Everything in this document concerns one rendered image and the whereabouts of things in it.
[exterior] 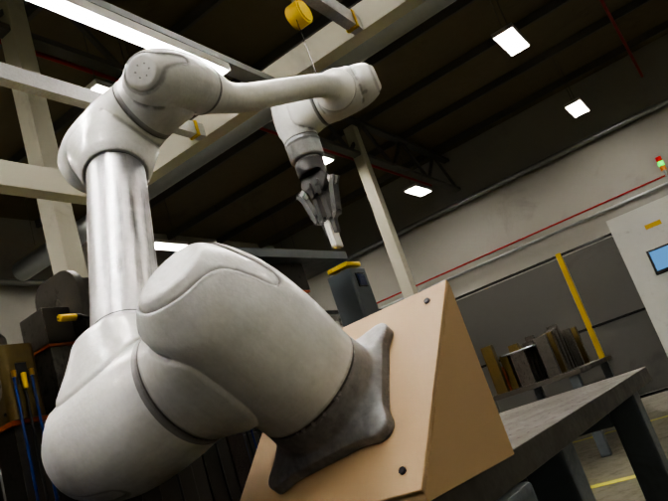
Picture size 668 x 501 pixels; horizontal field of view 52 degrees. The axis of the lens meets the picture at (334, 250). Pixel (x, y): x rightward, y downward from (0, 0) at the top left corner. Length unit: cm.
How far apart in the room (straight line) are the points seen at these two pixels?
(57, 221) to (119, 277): 858
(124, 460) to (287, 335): 24
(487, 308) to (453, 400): 809
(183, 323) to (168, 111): 60
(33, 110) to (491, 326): 676
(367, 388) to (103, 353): 32
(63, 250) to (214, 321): 873
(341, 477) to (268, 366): 15
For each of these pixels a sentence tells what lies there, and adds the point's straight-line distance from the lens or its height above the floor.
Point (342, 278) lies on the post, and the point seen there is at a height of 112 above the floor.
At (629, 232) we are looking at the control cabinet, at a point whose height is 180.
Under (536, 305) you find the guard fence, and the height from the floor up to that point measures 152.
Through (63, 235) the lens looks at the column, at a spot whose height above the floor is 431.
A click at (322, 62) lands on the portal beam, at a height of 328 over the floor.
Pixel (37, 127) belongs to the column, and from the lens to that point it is 1021.
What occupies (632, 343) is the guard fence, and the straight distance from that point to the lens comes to 849.
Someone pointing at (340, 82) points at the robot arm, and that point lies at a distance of 164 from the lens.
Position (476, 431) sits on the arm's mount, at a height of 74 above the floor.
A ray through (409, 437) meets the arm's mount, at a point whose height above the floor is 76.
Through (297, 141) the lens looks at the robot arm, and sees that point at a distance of 171.
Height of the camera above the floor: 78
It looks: 15 degrees up
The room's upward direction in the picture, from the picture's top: 19 degrees counter-clockwise
